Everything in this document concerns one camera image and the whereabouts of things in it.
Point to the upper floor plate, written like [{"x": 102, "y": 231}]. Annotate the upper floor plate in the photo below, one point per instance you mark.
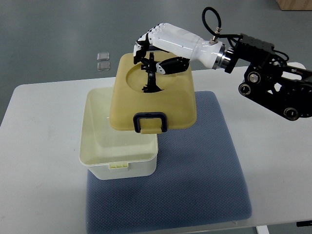
[{"x": 103, "y": 56}]

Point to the floor plate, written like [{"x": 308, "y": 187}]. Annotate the floor plate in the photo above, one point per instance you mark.
[
  {"x": 103, "y": 66},
  {"x": 103, "y": 56}
]

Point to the lower floor plate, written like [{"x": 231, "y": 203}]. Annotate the lower floor plate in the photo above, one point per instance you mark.
[{"x": 103, "y": 66}]

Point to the white storage box base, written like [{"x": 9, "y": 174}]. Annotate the white storage box base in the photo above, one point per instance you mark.
[{"x": 108, "y": 153}]

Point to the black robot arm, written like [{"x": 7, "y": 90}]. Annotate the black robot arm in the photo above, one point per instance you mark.
[{"x": 269, "y": 81}]

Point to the blue grey cushion mat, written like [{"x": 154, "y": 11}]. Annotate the blue grey cushion mat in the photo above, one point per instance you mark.
[{"x": 198, "y": 181}]

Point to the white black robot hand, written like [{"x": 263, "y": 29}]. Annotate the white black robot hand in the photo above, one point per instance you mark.
[{"x": 185, "y": 45}]

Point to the cardboard box corner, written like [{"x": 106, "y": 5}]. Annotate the cardboard box corner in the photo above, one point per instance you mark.
[{"x": 295, "y": 5}]

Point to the yellow box lid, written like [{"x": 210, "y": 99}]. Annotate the yellow box lid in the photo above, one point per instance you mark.
[{"x": 173, "y": 107}]

